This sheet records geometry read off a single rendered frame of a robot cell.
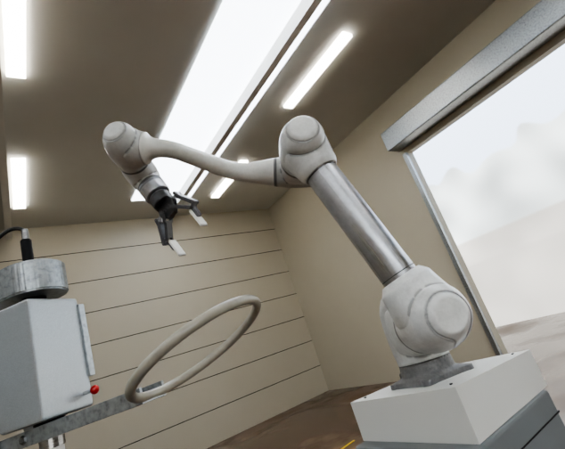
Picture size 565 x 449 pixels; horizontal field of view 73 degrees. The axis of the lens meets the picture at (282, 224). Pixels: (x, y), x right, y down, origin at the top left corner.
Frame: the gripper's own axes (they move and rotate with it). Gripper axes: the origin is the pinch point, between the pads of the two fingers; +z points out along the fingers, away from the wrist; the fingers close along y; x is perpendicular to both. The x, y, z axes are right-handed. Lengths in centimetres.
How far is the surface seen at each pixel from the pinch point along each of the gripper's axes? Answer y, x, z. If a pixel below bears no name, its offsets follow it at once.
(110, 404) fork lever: 53, 15, 21
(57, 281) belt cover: 55, 9, -32
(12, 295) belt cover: 62, 21, -34
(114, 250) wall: 369, -326, -320
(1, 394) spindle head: 82, 27, -8
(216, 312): 1.1, 10.4, 27.1
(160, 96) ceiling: 62, -204, -269
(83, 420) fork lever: 65, 18, 19
